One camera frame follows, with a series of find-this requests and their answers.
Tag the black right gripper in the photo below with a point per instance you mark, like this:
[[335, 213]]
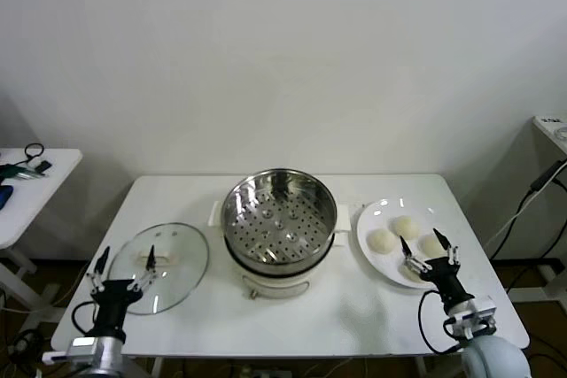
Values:
[[445, 280]]

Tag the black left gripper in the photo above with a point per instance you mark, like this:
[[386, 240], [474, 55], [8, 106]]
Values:
[[111, 307]]

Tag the white steamed baozi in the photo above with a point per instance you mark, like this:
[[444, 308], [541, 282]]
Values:
[[429, 247], [382, 241], [406, 226], [409, 277]]

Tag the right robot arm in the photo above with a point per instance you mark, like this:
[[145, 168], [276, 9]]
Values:
[[491, 356]]

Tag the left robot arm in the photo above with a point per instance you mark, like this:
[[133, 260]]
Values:
[[104, 360]]

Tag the perforated steel steamer basket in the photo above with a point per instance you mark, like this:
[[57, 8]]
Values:
[[274, 218]]

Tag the white round plate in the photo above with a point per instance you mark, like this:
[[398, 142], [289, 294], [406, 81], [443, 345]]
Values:
[[381, 214]]

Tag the white side table with tools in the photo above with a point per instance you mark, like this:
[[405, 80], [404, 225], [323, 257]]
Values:
[[40, 201]]

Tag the small black device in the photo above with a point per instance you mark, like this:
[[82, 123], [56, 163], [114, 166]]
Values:
[[43, 166]]

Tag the blue object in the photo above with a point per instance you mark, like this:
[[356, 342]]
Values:
[[5, 196]]

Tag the green hand tool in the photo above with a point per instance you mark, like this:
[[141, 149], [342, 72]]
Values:
[[13, 171]]

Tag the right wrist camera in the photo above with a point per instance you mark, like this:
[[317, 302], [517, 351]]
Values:
[[480, 309]]

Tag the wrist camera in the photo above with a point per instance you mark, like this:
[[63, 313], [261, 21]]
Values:
[[480, 309], [84, 342]]

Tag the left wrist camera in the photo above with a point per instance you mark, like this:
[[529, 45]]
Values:
[[84, 342]]

